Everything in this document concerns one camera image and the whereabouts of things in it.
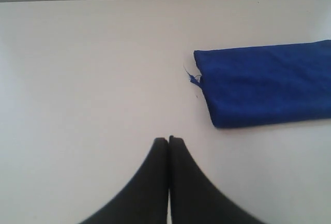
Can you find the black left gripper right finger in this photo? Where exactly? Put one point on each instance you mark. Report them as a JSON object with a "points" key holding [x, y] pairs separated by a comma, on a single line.
{"points": [[193, 197]]}

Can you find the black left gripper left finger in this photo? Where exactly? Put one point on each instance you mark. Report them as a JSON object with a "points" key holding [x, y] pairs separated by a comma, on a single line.
{"points": [[145, 197]]}

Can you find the blue towel with white label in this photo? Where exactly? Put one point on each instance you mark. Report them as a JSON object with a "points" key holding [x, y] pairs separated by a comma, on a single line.
{"points": [[254, 86]]}

